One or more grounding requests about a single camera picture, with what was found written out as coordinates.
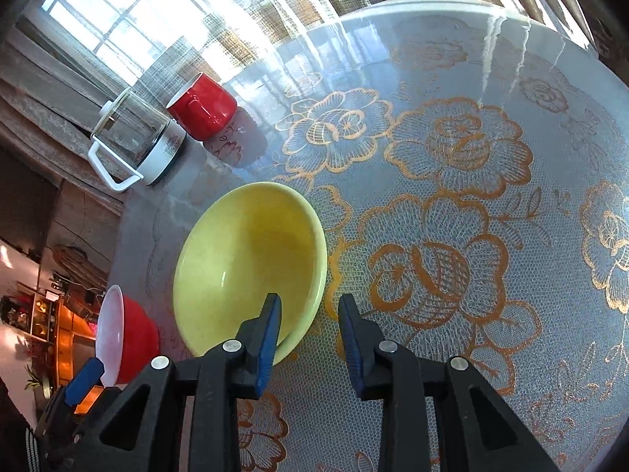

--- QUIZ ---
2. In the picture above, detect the wooden display cabinet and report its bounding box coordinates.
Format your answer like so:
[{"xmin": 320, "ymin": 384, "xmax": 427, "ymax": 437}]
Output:
[{"xmin": 0, "ymin": 241, "xmax": 106, "ymax": 399}]

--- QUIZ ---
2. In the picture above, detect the large bright window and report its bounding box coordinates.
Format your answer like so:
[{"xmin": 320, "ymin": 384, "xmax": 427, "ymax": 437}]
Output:
[{"xmin": 24, "ymin": 0, "xmax": 237, "ymax": 84}]

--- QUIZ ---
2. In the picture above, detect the sheer white curtain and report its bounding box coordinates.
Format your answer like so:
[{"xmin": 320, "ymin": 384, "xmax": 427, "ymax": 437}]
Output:
[{"xmin": 138, "ymin": 0, "xmax": 414, "ymax": 104}]

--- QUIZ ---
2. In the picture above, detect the glass electric kettle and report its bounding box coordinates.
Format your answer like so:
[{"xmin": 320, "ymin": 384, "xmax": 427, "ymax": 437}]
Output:
[{"xmin": 88, "ymin": 86, "xmax": 186, "ymax": 192}]

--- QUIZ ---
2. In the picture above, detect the red bowl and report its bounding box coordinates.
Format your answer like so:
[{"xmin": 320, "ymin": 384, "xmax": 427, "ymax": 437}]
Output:
[{"xmin": 96, "ymin": 284, "xmax": 160, "ymax": 388}]

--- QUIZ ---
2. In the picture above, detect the red mug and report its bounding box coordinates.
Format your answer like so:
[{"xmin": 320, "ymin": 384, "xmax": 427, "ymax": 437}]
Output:
[{"xmin": 166, "ymin": 72, "xmax": 238, "ymax": 142}]

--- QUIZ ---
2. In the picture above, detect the yellow bowl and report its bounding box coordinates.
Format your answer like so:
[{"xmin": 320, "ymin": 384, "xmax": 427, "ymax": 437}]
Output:
[{"xmin": 172, "ymin": 182, "xmax": 328, "ymax": 367}]

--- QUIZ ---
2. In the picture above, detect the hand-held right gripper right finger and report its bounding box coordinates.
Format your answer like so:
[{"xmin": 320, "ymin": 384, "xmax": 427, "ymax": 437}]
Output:
[{"xmin": 338, "ymin": 293, "xmax": 562, "ymax": 472}]

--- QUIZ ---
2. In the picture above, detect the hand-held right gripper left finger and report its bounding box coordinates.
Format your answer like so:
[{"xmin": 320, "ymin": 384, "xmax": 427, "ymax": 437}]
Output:
[{"xmin": 69, "ymin": 293, "xmax": 283, "ymax": 472}]

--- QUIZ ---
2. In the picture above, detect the person's left forearm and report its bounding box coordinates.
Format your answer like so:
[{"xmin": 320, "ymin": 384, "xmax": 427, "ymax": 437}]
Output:
[{"xmin": 20, "ymin": 425, "xmax": 42, "ymax": 472}]

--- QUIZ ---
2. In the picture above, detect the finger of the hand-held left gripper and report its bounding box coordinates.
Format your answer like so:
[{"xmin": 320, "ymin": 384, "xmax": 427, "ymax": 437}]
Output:
[{"xmin": 37, "ymin": 358, "xmax": 122, "ymax": 447}]

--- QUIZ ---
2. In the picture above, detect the grey patterned curtain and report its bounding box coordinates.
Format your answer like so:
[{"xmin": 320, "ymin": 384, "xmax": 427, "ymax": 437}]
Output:
[{"xmin": 0, "ymin": 24, "xmax": 129, "ymax": 202}]

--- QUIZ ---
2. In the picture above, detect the gold lace tablecloth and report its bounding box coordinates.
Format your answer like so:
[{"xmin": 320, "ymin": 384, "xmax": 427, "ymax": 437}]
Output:
[{"xmin": 110, "ymin": 5, "xmax": 629, "ymax": 472}]

